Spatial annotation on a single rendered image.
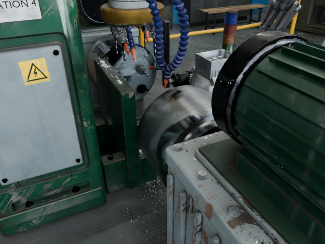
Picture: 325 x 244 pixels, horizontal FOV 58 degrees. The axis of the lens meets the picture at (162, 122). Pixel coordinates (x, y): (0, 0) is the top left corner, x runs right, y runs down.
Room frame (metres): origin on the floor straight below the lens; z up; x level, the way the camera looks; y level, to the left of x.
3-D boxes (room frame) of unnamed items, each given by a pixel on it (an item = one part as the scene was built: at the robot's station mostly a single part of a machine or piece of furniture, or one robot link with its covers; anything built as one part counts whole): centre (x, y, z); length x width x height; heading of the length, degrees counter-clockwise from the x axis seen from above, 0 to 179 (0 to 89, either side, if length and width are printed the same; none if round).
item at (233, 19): (1.39, -0.32, 1.19); 0.06 x 0.06 x 0.04
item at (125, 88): (0.83, 0.19, 0.97); 0.30 x 0.11 x 0.34; 25
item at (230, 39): (1.39, -0.32, 1.10); 0.06 x 0.06 x 0.04
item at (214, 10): (6.01, -1.44, 0.22); 1.40 x 0.33 x 0.43; 114
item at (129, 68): (1.19, 0.18, 1.04); 0.41 x 0.25 x 0.25; 25
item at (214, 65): (1.00, -0.20, 1.11); 0.12 x 0.11 x 0.07; 116
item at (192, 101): (0.57, -0.10, 1.04); 0.37 x 0.25 x 0.25; 25
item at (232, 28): (1.39, -0.32, 1.14); 0.06 x 0.06 x 0.04
